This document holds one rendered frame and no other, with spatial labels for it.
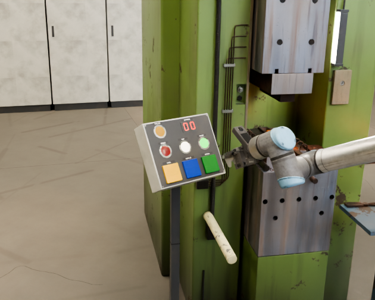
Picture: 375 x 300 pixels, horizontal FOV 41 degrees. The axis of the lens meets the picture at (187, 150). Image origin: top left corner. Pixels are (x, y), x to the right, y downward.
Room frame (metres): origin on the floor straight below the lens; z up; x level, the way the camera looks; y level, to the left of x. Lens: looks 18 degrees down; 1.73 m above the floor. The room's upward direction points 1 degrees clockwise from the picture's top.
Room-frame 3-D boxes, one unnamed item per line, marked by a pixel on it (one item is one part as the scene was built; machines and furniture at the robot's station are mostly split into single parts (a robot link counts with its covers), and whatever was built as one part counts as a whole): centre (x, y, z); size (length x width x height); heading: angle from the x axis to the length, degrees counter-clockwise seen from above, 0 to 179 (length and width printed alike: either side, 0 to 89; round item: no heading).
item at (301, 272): (2.50, -0.48, 0.23); 0.56 x 0.38 x 0.47; 12
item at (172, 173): (1.92, 0.06, 1.01); 0.07 x 0.05 x 0.07; 127
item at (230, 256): (2.12, -0.16, 0.62); 0.44 x 0.05 x 0.05; 12
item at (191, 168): (1.98, -0.02, 1.01); 0.07 x 0.05 x 0.07; 127
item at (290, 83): (2.48, -0.43, 1.32); 0.42 x 0.20 x 0.10; 12
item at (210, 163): (2.04, -0.10, 1.01); 0.07 x 0.05 x 0.07; 127
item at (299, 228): (2.50, -0.48, 0.69); 0.56 x 0.38 x 0.45; 12
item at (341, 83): (2.46, -0.76, 1.27); 0.09 x 0.02 x 0.17; 102
